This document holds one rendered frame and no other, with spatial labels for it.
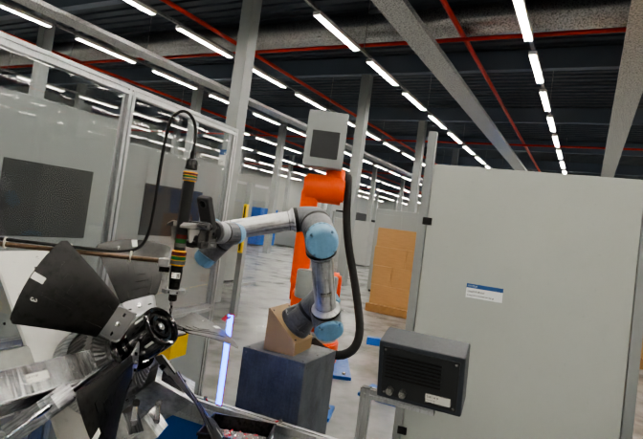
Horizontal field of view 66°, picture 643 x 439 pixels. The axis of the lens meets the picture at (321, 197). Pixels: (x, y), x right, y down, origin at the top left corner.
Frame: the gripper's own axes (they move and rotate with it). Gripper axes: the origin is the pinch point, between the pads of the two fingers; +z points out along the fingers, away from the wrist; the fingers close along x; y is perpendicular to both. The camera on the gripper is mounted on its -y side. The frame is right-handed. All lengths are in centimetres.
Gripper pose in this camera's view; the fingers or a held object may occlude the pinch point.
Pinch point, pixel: (176, 223)
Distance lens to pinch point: 153.0
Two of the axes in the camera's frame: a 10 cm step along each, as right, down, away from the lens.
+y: -1.3, 9.9, -0.5
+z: -3.7, -1.0, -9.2
